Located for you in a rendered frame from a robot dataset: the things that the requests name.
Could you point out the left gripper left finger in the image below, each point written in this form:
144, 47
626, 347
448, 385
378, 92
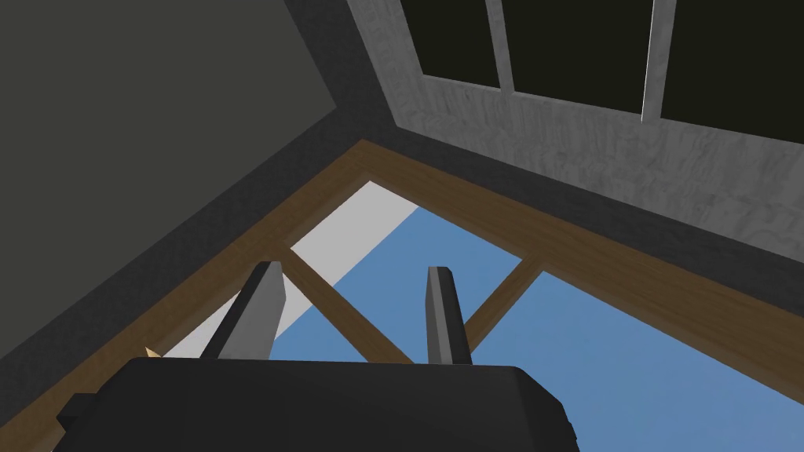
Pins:
254, 320

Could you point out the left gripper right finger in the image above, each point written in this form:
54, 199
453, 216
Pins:
445, 320

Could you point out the brown wooden framed window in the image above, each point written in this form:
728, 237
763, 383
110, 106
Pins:
584, 257

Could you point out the grey framed dark window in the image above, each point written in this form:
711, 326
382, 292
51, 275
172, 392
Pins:
565, 141

